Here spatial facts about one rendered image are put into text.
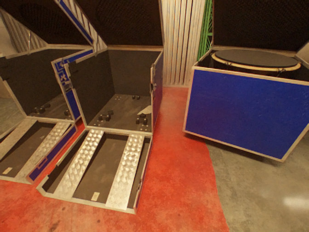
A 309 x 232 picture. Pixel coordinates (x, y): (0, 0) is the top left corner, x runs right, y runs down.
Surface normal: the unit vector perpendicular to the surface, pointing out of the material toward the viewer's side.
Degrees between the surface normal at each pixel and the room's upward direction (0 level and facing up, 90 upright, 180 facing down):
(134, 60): 90
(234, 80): 90
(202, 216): 0
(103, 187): 1
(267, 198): 0
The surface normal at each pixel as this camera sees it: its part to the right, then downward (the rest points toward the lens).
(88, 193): 0.00, -0.81
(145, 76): -0.16, 0.56
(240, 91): -0.46, 0.50
